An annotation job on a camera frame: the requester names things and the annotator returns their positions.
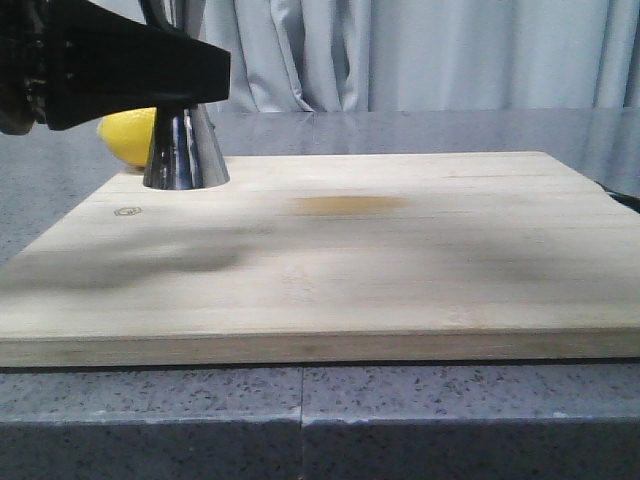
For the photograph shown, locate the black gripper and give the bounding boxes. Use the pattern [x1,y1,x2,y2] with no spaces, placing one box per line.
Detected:
[1,1,231,136]

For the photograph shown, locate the steel double jigger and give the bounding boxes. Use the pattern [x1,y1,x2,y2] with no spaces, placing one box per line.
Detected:
[143,106,230,190]

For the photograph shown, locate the yellow lemon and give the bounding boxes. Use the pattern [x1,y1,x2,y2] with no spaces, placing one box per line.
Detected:
[97,107,156,168]

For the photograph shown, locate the grey curtain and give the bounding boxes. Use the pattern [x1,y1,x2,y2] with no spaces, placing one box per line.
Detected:
[203,1,639,112]

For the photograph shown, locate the wooden cutting board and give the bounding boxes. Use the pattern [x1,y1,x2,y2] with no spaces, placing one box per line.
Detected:
[1,152,639,367]

